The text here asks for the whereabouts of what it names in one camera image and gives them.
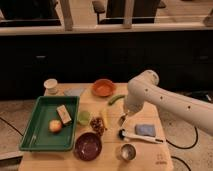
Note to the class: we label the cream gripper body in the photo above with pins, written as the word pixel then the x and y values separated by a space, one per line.
pixel 126 115

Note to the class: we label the silver fork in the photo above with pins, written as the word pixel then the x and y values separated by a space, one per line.
pixel 122 120

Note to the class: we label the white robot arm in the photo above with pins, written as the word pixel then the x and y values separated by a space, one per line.
pixel 144 87

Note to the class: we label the orange bowl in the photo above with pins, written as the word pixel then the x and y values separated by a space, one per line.
pixel 103 87

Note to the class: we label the purple bowl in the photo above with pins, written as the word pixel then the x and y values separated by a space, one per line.
pixel 88 146

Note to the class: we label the green pea pod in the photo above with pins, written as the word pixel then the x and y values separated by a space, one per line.
pixel 114 99

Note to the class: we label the blue sponge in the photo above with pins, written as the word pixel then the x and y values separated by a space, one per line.
pixel 145 130

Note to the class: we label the white dish brush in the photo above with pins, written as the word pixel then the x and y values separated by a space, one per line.
pixel 125 134

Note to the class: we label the yellow banana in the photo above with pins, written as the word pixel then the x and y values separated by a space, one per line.
pixel 104 117

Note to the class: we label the bunch of red grapes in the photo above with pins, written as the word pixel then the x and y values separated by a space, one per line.
pixel 98 126

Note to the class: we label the small metal cup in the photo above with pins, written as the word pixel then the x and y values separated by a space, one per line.
pixel 127 152

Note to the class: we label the light green cup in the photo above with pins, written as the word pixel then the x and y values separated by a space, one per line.
pixel 83 118

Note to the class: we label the grey cloth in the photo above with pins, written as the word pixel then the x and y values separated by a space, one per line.
pixel 74 92

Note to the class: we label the tan wooden block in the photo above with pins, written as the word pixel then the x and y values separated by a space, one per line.
pixel 64 115

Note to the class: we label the red yellow apple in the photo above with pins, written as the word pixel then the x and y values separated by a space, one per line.
pixel 55 126

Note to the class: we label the white paper cup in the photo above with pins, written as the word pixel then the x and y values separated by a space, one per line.
pixel 51 86

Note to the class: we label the green plastic tray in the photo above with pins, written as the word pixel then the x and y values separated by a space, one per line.
pixel 38 137

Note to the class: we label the black office chair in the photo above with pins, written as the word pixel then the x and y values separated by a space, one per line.
pixel 144 11

